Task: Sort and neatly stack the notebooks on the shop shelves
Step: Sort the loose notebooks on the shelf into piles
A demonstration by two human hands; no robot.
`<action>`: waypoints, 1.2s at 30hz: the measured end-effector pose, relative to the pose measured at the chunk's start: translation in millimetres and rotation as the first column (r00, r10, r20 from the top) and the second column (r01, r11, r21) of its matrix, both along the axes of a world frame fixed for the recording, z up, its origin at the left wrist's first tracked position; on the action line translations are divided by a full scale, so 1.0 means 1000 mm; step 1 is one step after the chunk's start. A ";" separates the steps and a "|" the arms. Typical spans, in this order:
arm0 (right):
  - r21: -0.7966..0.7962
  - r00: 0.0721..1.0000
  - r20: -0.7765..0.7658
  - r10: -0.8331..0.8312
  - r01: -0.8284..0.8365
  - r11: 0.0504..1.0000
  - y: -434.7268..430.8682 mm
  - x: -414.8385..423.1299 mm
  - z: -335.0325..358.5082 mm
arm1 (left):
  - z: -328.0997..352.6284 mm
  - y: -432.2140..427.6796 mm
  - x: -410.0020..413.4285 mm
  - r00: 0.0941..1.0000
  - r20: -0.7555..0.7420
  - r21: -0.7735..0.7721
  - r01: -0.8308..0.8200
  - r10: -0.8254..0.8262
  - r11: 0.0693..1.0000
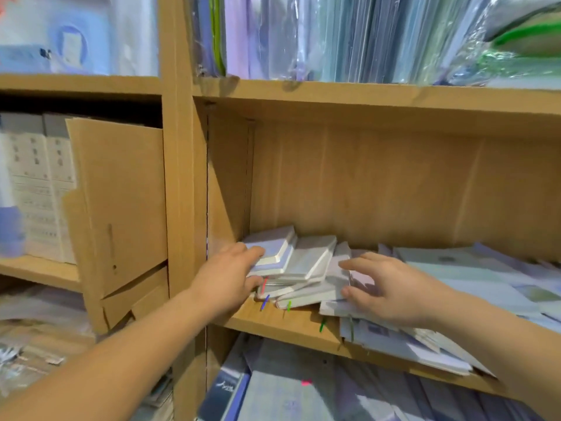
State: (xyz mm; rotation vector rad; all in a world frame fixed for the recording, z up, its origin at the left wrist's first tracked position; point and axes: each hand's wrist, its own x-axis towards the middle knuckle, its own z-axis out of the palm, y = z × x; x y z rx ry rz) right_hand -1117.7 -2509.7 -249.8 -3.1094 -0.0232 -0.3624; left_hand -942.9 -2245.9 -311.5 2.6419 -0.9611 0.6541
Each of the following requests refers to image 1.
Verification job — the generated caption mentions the person's left forearm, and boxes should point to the person's left forearm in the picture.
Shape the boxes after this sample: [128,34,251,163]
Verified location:
[0,289,216,421]

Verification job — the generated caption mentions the stack of flat wrapped packets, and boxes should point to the stack of flat wrapped packets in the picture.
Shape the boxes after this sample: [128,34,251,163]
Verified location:
[0,285,99,400]

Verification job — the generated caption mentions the wooden shelf unit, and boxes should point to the wooden shelf unit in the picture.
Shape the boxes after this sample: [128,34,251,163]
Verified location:
[0,0,561,421]

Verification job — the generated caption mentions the person's right hand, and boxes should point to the person's right hand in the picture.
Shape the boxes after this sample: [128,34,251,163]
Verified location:
[339,251,457,330]

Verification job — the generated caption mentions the white file boxes row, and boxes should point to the white file boxes row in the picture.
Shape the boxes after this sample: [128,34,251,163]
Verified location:
[0,112,80,264]

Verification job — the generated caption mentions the row of plastic wrapped folders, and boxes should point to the row of plastic wrapped folders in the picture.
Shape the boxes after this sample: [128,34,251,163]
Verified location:
[191,0,492,84]

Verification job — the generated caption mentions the pile of small notebooks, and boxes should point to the pile of small notebooks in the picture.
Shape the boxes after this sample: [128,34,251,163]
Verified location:
[254,234,561,375]

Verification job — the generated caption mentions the row of patterned notebooks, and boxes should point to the row of patterned notebooks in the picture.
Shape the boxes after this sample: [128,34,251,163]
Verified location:
[197,333,549,421]

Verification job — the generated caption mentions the blue white packaged items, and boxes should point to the blue white packaged items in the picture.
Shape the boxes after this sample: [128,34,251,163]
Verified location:
[0,0,161,77]

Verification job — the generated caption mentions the person's left hand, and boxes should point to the person's left hand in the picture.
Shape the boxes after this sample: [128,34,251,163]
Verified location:
[188,243,266,319]

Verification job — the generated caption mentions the person's right forearm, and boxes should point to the person's right forearm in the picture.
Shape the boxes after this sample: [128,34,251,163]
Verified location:
[430,289,561,410]

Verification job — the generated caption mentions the stack of green edged packets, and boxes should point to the stack of green edged packets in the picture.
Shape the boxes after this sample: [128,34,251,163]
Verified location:
[447,0,561,90]

